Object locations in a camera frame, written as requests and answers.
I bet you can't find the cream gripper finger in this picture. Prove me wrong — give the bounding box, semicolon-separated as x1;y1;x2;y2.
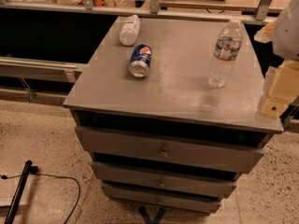
254;21;276;44
260;60;299;119

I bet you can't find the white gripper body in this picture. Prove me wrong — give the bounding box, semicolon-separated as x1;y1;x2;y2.
272;0;299;61

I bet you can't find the clear plastic water bottle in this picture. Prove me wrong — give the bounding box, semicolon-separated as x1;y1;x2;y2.
207;19;243;88

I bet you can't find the white lying plastic bottle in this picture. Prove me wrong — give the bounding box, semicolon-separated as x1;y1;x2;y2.
119;15;140;46

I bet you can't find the top grey drawer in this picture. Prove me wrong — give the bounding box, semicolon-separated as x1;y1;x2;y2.
75;126;263;174

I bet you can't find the grey drawer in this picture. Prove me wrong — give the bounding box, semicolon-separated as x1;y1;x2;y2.
75;126;263;174
102;183;221;214
91;161;236;198

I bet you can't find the grey drawer cabinet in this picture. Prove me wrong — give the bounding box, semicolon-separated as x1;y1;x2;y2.
64;19;282;202

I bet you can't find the blue pepsi soda can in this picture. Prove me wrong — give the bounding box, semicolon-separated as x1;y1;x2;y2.
129;44;152;78

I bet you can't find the bottom grey drawer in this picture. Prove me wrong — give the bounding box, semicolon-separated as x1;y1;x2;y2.
102;183;221;214

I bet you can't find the middle grey drawer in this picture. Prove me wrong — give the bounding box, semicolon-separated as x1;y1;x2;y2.
91;161;236;198

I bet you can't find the black pole on floor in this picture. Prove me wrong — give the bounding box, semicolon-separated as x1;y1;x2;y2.
5;161;33;224

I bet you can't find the metal shelf rail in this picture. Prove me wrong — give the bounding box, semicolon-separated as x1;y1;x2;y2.
0;0;291;24

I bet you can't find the black floor cable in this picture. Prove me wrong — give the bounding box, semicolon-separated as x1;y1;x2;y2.
0;172;82;224

